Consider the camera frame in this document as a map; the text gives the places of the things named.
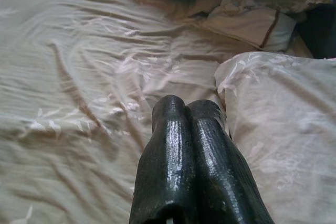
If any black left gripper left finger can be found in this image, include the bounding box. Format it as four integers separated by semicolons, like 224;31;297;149
128;95;200;224

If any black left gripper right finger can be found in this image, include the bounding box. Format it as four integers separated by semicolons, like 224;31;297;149
185;99;275;224

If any large beige leaf print pillow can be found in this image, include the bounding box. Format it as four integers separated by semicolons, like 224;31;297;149
214;51;336;224

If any beige leaf print bed sheet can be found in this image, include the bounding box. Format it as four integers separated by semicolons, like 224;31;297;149
0;0;316;224

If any small cream brown-trimmed pillow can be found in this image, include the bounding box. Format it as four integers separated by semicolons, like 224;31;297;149
202;0;298;53

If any blue upholstered backrest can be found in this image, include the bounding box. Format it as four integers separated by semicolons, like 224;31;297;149
296;0;336;59

